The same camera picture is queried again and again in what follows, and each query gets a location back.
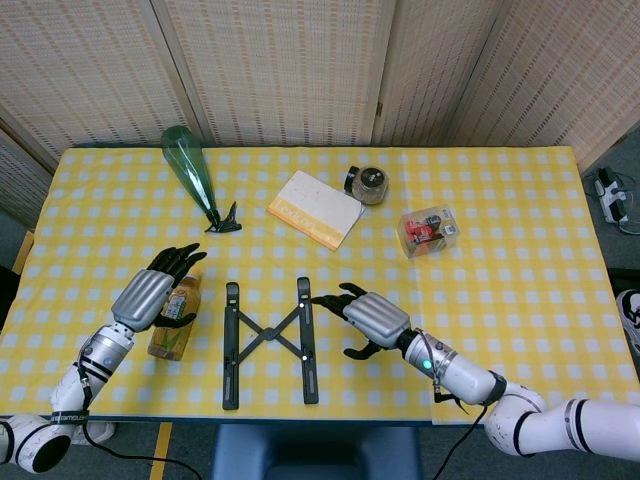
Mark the beige woven folding screen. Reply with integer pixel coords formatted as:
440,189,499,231
0,0,640,216

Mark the yellow white checkered tablecloth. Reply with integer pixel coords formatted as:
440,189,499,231
0,146,635,426

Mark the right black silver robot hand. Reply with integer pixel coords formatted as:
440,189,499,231
310,282,411,361

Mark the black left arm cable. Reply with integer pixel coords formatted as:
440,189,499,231
79,369,204,480

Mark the clear box with red contents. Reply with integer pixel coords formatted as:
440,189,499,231
397,205,461,259

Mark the white shoe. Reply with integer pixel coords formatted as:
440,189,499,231
69,422,115,446

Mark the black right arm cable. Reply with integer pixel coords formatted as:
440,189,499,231
429,379,494,480

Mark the white power strip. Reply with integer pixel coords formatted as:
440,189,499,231
593,168,640,236

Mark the white black sneaker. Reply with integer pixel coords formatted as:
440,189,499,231
615,288,640,361

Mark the yellow white book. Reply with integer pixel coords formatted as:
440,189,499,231
266,169,366,251

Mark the black folding stand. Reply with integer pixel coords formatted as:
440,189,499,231
221,277,320,411

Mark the green spray bottle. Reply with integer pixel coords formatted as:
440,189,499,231
160,125,243,234

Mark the yellow tea bottle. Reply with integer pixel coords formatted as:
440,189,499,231
147,272,203,362

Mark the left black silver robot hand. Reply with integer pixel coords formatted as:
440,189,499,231
110,243,208,334

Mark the glass jar with black lid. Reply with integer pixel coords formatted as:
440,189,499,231
342,165,389,207

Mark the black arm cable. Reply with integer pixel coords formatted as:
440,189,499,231
79,369,204,480
429,379,494,480

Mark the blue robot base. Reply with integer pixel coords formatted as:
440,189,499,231
212,424,421,480

